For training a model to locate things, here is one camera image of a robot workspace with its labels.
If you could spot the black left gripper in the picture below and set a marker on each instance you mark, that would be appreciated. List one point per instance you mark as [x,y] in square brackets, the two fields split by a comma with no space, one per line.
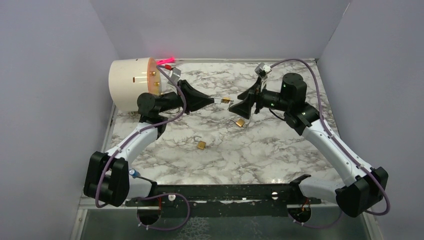
[195,99]

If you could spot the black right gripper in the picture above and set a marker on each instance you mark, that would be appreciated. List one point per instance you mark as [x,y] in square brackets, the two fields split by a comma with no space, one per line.
[243,108]

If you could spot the brass padlock long shackle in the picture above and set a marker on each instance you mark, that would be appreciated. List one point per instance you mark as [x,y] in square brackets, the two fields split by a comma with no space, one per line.
[222,100]

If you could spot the brass padlock with key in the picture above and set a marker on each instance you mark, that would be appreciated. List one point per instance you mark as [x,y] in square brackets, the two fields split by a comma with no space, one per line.
[241,123]

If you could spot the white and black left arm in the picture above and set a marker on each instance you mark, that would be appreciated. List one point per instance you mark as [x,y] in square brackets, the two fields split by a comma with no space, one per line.
[109,178]

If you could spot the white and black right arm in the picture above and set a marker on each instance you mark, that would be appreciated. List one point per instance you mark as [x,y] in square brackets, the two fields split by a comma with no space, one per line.
[362,185]

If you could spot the pink marker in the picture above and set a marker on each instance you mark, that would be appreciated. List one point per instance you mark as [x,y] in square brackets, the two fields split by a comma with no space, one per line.
[166,61]

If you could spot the small brass padlock centre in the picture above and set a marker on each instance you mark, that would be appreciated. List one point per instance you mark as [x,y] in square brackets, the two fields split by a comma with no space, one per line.
[200,143]

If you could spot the cream cylindrical container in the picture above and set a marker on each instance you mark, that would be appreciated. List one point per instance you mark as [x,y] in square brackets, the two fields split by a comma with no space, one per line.
[129,78]

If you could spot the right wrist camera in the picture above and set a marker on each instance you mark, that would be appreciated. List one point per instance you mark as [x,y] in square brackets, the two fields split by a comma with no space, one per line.
[262,70]

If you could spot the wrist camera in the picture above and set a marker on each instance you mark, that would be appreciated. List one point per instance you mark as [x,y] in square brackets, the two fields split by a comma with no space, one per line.
[175,74]
[262,70]

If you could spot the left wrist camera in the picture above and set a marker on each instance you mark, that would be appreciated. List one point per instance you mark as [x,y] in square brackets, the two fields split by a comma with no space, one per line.
[175,74]

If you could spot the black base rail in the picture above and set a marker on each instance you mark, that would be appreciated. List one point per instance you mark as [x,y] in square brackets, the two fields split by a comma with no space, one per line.
[228,200]

